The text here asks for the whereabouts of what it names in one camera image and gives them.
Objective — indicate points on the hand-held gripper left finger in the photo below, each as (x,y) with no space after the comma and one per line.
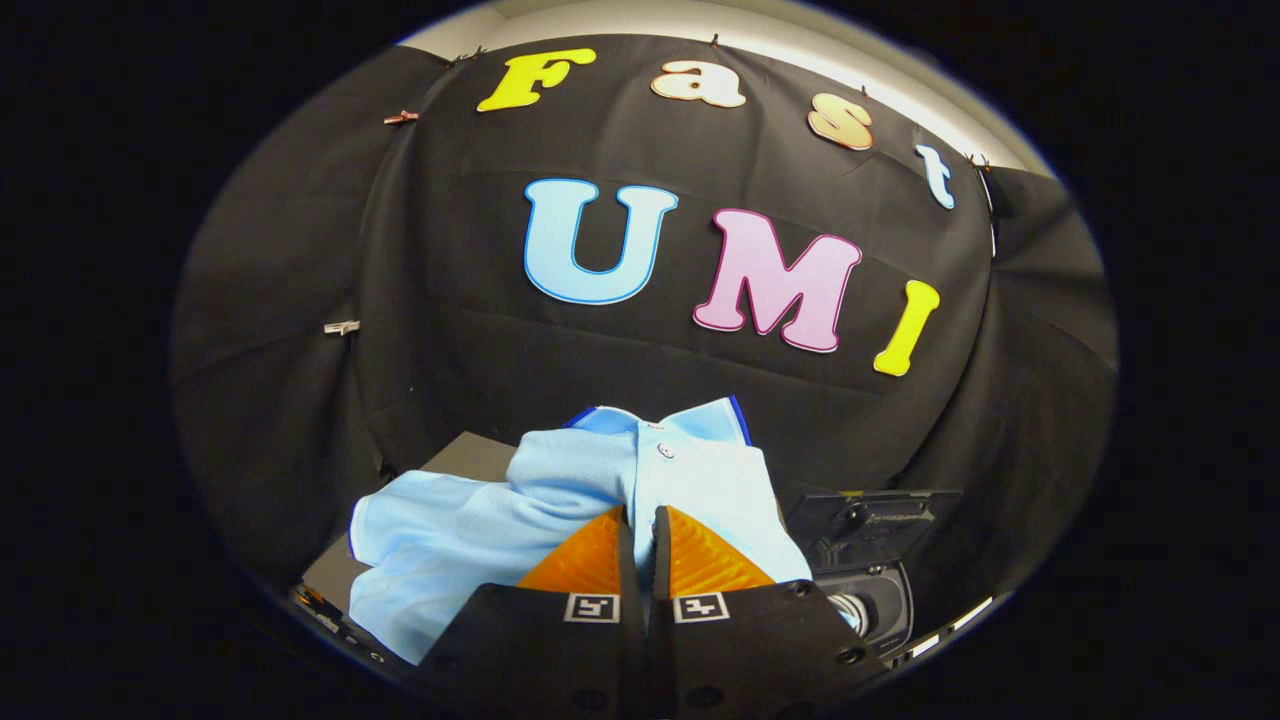
(630,570)

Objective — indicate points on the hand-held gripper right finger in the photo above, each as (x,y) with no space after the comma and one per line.
(660,570)

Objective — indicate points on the light blue polo shirt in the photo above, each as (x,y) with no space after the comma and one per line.
(450,540)

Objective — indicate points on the dark glass washing machine lid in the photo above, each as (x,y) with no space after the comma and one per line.
(880,520)

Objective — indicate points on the white clip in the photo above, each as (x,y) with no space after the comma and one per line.
(342,327)

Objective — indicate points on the pink clip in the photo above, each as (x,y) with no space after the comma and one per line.
(400,117)

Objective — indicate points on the row of black clips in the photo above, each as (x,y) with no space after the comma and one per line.
(714,41)

